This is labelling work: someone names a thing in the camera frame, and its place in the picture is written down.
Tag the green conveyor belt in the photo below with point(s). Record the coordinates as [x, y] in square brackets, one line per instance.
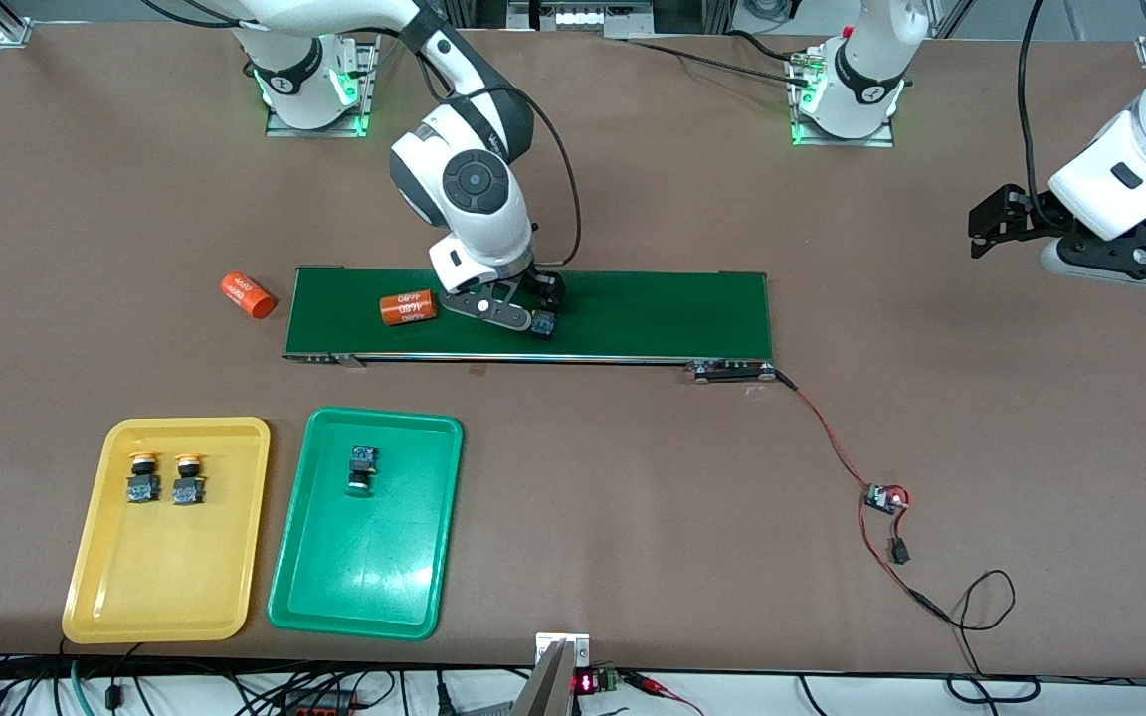
[653, 318]

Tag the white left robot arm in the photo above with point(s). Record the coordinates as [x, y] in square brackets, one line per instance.
[1130, 169]

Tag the orange 4680 cylinder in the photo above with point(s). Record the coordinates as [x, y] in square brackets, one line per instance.
[248, 295]
[407, 308]

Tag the yellow push button green indicator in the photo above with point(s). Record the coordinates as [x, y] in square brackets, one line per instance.
[142, 487]

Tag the aluminium camera mount post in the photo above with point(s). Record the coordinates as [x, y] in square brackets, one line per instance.
[561, 686]

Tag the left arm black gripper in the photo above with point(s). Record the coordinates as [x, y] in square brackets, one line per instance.
[1031, 212]

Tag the black power strip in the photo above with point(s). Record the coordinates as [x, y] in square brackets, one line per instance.
[319, 704]

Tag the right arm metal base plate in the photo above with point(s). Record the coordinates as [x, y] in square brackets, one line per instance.
[319, 130]

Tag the green mushroom push button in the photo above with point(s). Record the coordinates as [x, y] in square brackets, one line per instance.
[544, 325]
[362, 467]

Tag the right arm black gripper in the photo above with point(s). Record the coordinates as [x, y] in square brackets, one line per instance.
[543, 288]

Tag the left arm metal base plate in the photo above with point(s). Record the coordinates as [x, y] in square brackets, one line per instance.
[842, 141]

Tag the red black clip leads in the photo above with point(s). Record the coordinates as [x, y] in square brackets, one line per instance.
[653, 684]

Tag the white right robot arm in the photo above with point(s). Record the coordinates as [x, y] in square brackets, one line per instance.
[474, 189]

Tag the yellow push button red indicator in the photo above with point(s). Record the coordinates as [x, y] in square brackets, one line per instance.
[188, 487]

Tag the small controller circuit board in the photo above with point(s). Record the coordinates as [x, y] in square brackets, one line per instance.
[881, 499]

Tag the red digit display module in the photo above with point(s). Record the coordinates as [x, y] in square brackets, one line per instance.
[585, 683]

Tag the yellow plastic tray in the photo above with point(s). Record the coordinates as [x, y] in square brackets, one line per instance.
[175, 577]

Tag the green plastic tray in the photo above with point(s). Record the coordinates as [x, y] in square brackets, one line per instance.
[364, 567]

